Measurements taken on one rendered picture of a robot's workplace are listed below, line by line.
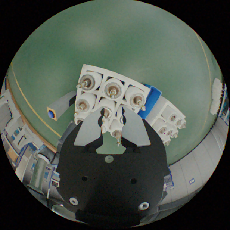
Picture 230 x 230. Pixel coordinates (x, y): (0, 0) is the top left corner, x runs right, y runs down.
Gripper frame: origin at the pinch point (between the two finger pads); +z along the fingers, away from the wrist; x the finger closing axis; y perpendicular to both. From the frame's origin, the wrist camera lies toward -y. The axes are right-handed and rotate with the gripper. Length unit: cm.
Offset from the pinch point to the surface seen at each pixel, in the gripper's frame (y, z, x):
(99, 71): -8.0, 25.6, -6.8
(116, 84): -1.2, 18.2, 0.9
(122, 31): -44, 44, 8
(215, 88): -32, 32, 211
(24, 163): 270, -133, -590
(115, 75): -5.2, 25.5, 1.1
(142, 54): -23, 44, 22
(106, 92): 1.8, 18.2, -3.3
